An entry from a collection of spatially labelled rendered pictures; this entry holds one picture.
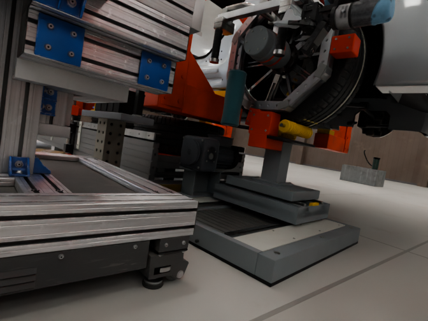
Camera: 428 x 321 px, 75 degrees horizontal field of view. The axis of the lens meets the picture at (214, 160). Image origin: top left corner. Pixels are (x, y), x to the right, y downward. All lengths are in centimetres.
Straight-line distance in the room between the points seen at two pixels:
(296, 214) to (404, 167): 1268
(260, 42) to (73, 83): 79
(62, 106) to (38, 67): 16
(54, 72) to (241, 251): 72
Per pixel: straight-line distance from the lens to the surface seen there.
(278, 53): 114
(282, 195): 134
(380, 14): 103
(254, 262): 91
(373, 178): 722
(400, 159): 1394
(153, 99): 151
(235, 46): 160
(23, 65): 81
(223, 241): 97
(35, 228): 60
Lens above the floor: 38
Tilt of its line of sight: 3 degrees down
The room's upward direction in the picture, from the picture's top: 9 degrees clockwise
